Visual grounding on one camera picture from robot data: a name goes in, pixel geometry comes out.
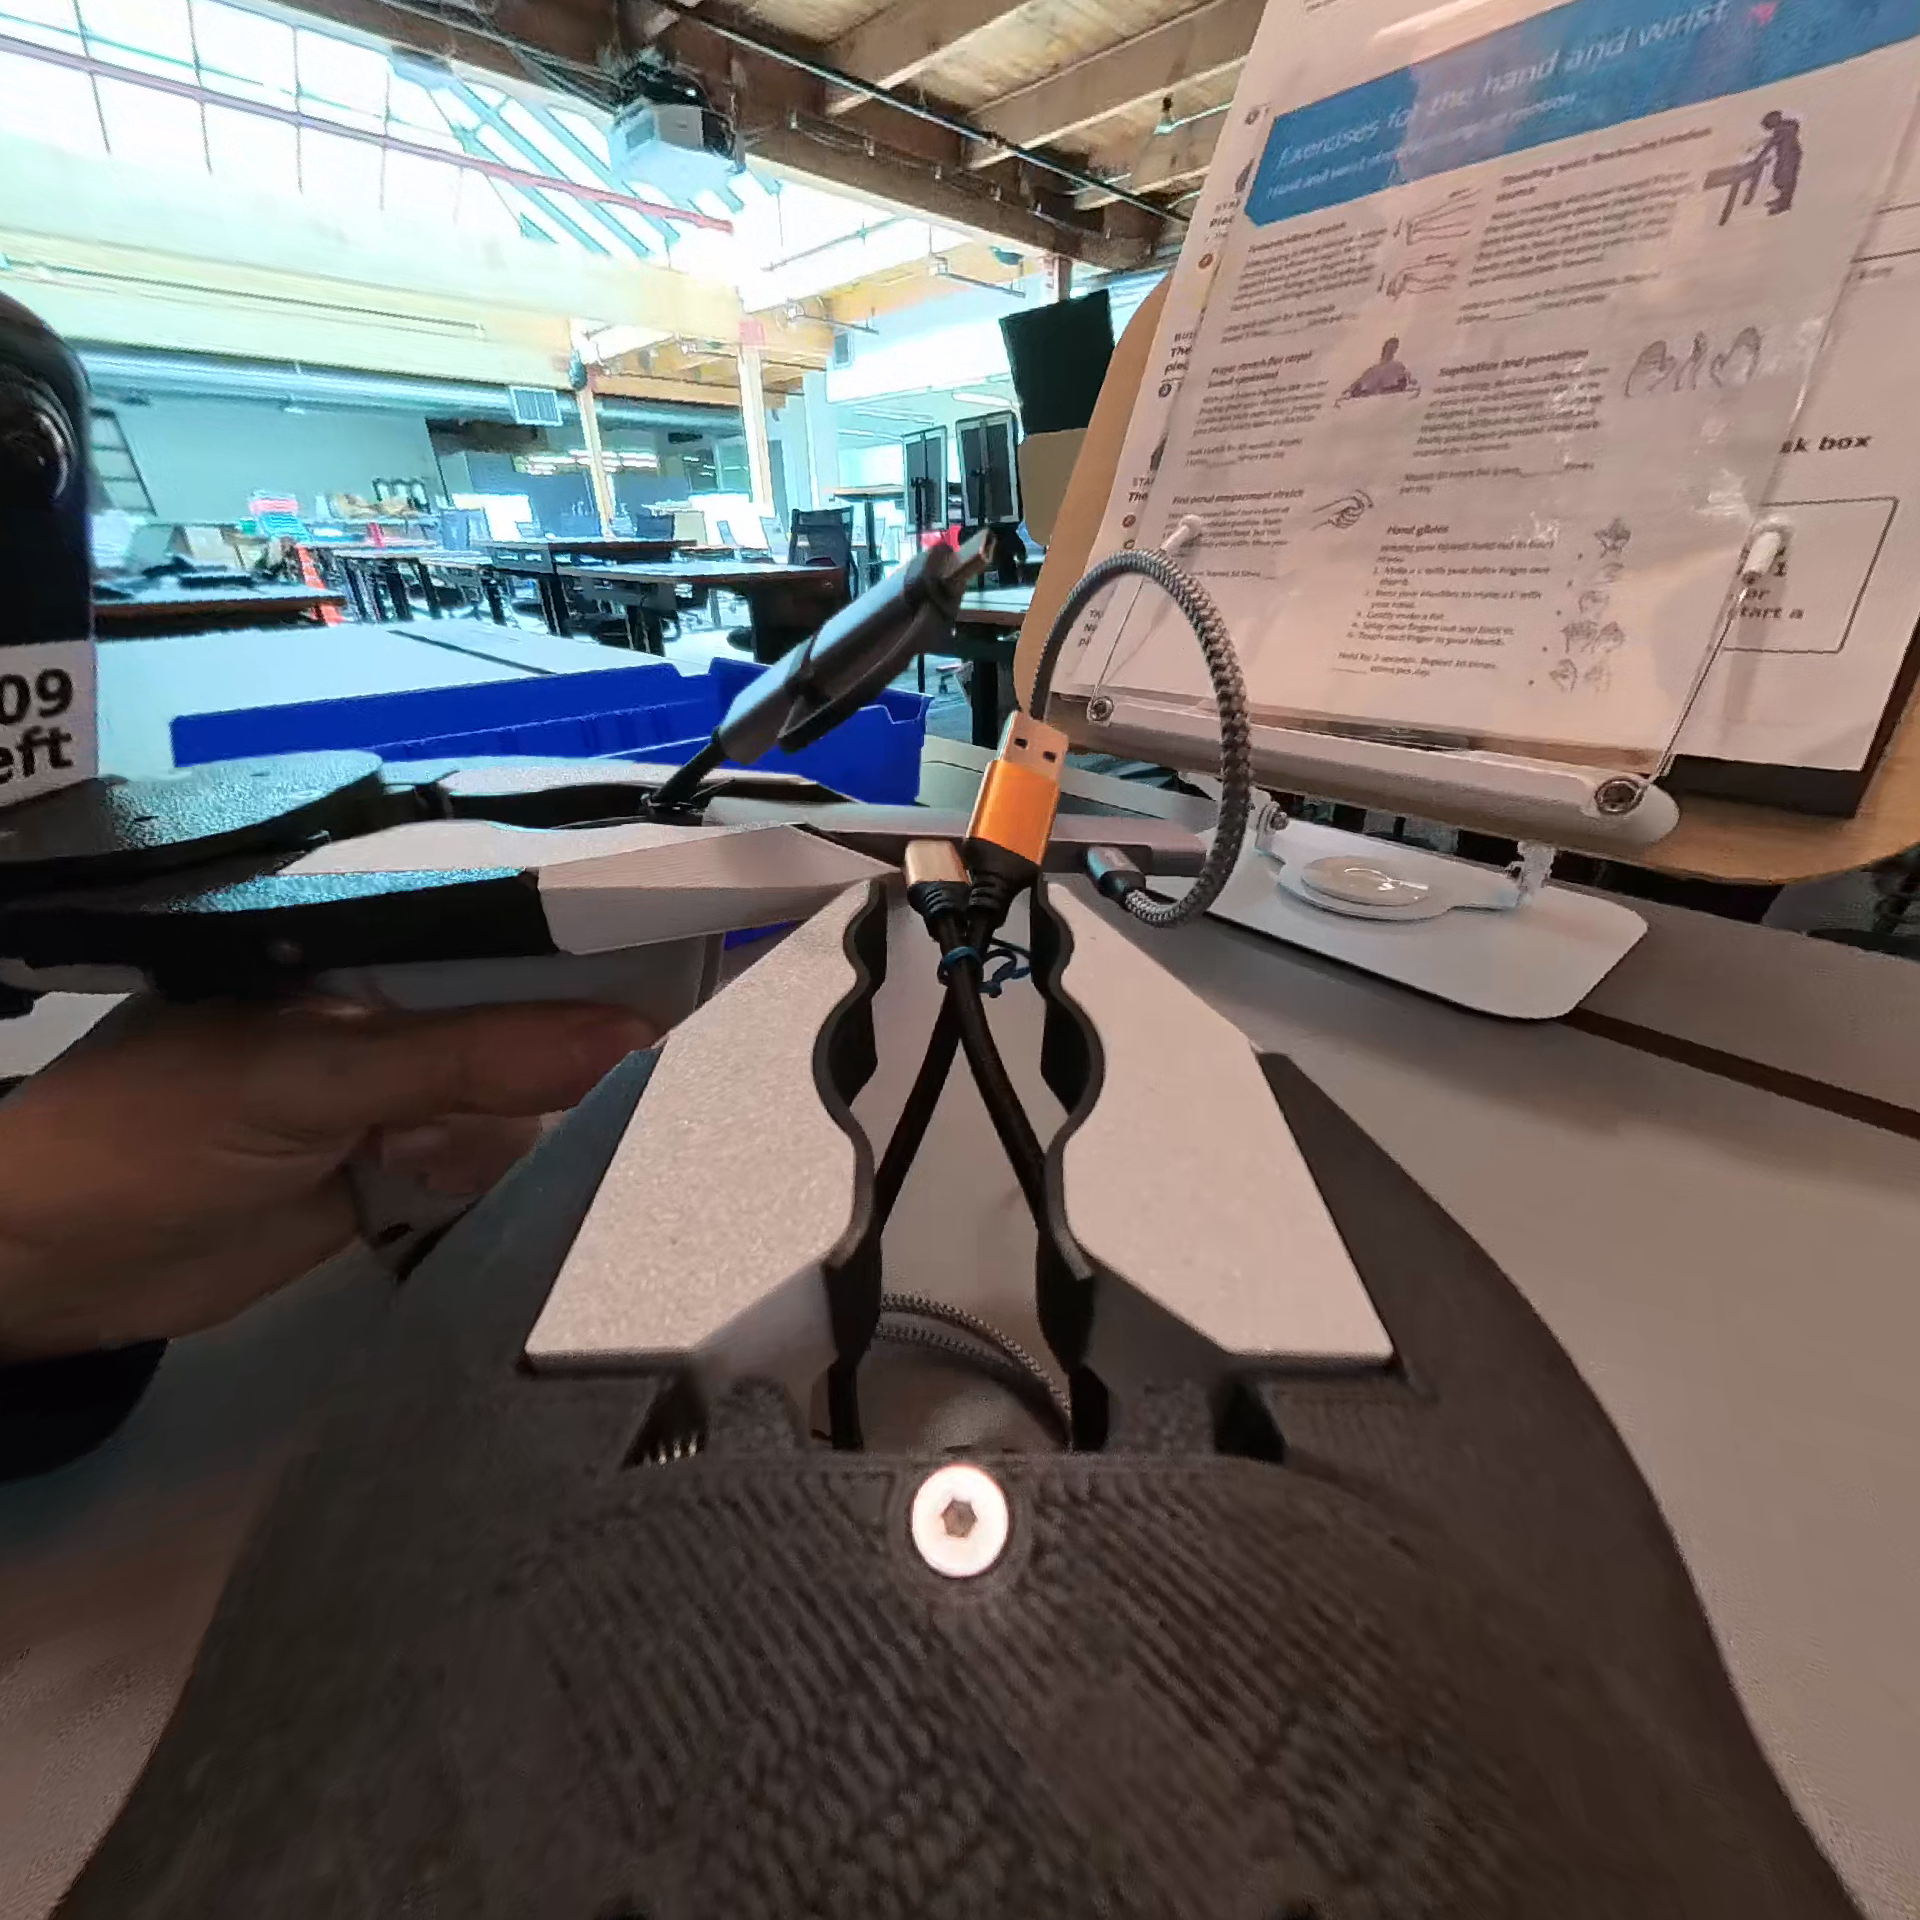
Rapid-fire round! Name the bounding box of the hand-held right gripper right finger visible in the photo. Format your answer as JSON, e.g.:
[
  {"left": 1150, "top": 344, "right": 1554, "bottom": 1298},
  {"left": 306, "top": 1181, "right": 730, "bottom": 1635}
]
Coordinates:
[{"left": 1031, "top": 867, "right": 1399, "bottom": 1396}]

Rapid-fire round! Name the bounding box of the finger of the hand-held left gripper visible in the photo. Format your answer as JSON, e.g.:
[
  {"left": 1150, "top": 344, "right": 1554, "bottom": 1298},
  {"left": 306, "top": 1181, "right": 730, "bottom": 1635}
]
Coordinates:
[
  {"left": 283, "top": 820, "right": 908, "bottom": 960},
  {"left": 393, "top": 761, "right": 844, "bottom": 828}
]

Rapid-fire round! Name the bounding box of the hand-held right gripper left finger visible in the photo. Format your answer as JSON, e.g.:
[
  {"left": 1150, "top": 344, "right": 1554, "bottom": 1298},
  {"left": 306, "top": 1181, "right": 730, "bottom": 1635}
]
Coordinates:
[{"left": 518, "top": 867, "right": 895, "bottom": 1411}]

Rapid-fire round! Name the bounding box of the large blue plastic bin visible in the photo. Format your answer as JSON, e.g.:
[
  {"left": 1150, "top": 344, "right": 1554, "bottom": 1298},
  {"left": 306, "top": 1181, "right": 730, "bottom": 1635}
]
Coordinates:
[{"left": 168, "top": 660, "right": 940, "bottom": 946}]

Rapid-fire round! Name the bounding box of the grey usb hub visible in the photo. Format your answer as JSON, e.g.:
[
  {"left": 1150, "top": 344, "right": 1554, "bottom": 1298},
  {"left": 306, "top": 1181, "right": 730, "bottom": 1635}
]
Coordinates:
[{"left": 650, "top": 526, "right": 1000, "bottom": 828}]

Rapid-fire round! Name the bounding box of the black cable with orange plugs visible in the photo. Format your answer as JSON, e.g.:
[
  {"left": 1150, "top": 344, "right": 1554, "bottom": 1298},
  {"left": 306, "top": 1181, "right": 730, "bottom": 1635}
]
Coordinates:
[{"left": 857, "top": 707, "right": 1098, "bottom": 1455}]

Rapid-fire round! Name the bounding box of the grey braided usb cable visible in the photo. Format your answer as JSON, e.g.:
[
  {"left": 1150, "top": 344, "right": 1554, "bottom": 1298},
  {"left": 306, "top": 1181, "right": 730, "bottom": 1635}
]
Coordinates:
[{"left": 879, "top": 543, "right": 1258, "bottom": 1455}]

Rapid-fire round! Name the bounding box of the person's left hand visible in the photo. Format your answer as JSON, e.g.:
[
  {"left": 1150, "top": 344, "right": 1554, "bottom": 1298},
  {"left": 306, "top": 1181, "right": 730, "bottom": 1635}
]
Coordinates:
[{"left": 0, "top": 1001, "right": 662, "bottom": 1369}]

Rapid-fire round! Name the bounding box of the black office chair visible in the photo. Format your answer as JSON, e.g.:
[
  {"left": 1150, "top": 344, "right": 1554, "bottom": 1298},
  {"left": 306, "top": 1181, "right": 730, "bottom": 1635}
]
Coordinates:
[{"left": 783, "top": 500, "right": 861, "bottom": 609}]

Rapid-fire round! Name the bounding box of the instruction sheet on stand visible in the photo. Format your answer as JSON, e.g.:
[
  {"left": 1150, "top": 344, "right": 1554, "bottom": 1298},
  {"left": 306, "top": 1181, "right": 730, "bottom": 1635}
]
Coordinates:
[{"left": 1018, "top": 270, "right": 1920, "bottom": 1021}]

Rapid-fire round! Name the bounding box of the hanging black monitor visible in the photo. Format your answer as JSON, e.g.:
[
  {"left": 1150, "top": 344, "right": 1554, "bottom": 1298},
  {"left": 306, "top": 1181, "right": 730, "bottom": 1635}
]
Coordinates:
[{"left": 1000, "top": 294, "right": 1117, "bottom": 433}]

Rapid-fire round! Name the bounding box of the ceiling projector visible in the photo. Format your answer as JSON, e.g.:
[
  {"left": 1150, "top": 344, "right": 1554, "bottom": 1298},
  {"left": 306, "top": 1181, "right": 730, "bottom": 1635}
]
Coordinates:
[{"left": 605, "top": 61, "right": 751, "bottom": 209}]

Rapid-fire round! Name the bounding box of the laminated sheet with blue banner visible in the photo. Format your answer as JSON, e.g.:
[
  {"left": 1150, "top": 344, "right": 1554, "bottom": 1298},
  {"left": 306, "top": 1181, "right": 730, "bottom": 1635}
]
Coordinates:
[{"left": 1089, "top": 0, "right": 1920, "bottom": 766}]

